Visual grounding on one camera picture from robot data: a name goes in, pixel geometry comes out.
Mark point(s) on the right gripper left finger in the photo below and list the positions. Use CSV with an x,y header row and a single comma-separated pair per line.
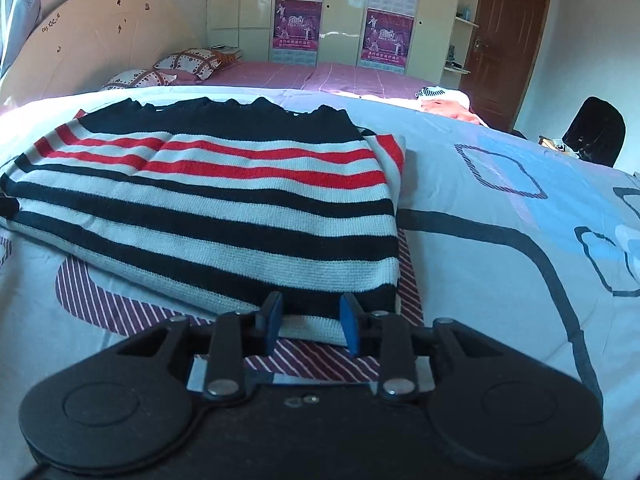
x,y
236,337

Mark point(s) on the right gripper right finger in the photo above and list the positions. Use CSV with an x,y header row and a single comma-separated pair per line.
x,y
386,337

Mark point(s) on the striped knit sweater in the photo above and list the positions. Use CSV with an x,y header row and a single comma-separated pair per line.
x,y
219,204

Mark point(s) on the pile of clothes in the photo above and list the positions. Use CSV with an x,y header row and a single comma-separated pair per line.
x,y
450,103

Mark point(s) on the small wooden table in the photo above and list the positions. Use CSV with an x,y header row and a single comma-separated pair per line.
x,y
556,145

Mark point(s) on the pink bed sheet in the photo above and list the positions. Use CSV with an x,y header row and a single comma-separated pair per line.
x,y
326,77

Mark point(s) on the far patterned pillow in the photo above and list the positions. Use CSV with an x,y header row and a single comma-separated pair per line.
x,y
201,63

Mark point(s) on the patterned pillow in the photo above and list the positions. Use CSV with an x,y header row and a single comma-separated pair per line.
x,y
139,79
201,63

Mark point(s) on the near patterned pillow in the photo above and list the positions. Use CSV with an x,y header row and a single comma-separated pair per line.
x,y
139,79

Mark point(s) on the lower right pink poster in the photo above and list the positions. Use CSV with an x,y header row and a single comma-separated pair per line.
x,y
386,41

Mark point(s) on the black chair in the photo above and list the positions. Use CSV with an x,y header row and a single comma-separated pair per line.
x,y
597,132

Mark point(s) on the lower left pink poster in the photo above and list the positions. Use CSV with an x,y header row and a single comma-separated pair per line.
x,y
295,32

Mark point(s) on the cream glossy wardrobe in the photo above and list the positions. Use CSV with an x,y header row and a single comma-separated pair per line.
x,y
440,39

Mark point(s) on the cream round headboard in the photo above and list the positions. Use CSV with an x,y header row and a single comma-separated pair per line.
x,y
83,43

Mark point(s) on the brown wooden door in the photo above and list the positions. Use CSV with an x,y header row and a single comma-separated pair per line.
x,y
501,58

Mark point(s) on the grey curtain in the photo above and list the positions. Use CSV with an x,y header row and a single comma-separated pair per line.
x,y
18,20

